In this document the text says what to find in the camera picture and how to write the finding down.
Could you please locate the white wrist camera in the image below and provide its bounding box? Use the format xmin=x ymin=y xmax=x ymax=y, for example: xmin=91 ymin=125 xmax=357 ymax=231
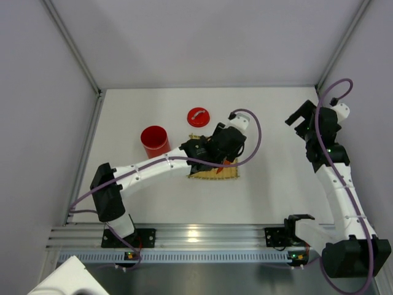
xmin=330 ymin=98 xmax=350 ymax=123
xmin=226 ymin=112 xmax=250 ymax=133

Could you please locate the red chicken wing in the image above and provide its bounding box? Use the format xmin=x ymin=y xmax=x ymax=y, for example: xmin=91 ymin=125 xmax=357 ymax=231
xmin=216 ymin=160 xmax=232 ymax=175

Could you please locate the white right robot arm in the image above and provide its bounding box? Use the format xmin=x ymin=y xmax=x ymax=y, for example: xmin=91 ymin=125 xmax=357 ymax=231
xmin=284 ymin=100 xmax=392 ymax=278

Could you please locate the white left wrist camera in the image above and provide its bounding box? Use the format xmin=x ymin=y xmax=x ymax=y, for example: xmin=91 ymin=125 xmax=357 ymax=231
xmin=226 ymin=112 xmax=250 ymax=133

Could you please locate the white box corner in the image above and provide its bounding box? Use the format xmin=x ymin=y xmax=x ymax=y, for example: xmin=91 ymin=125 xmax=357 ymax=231
xmin=29 ymin=256 xmax=108 ymax=294

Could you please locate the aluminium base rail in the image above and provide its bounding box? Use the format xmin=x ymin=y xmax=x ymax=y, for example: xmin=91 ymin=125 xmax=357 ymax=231
xmin=45 ymin=223 xmax=338 ymax=250

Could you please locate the woven bamboo mat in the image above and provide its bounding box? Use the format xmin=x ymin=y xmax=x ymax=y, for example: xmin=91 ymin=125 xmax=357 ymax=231
xmin=181 ymin=135 xmax=238 ymax=179

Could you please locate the slotted grey cable duct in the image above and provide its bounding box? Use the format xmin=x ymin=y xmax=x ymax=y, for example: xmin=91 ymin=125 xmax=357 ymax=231
xmin=58 ymin=250 xmax=296 ymax=264

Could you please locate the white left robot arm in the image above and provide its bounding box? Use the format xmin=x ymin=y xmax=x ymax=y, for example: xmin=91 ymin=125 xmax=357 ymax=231
xmin=90 ymin=116 xmax=249 ymax=242

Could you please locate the red cylindrical container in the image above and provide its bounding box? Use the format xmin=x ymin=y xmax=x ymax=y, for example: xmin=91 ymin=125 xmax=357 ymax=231
xmin=140 ymin=125 xmax=171 ymax=159

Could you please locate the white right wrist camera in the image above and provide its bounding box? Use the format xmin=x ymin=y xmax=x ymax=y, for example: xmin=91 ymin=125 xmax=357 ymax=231
xmin=330 ymin=98 xmax=350 ymax=123

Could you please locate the red round lid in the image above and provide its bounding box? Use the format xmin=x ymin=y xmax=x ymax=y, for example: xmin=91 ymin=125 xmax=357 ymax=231
xmin=187 ymin=107 xmax=210 ymax=128

